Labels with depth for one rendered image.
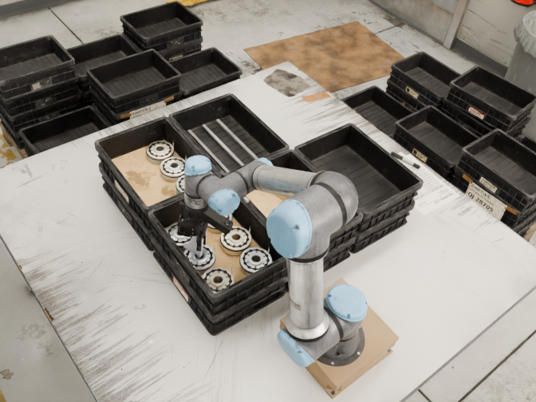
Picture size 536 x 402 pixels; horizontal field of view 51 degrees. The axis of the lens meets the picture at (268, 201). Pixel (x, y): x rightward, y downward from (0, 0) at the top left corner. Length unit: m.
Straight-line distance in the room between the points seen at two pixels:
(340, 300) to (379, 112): 2.08
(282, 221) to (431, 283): 1.00
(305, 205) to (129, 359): 0.84
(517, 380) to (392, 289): 1.03
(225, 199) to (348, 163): 0.82
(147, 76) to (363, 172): 1.48
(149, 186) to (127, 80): 1.21
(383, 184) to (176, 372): 1.02
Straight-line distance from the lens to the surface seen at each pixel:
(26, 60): 3.41
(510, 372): 2.88
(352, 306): 1.54
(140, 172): 2.10
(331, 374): 1.70
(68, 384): 2.59
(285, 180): 1.42
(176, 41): 3.43
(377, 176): 2.19
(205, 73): 3.40
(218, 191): 1.51
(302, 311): 1.40
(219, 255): 1.83
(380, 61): 4.47
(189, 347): 1.80
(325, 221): 1.20
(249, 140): 2.24
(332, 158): 2.22
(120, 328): 1.85
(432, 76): 3.72
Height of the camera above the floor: 2.28
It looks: 46 degrees down
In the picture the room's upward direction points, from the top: 7 degrees clockwise
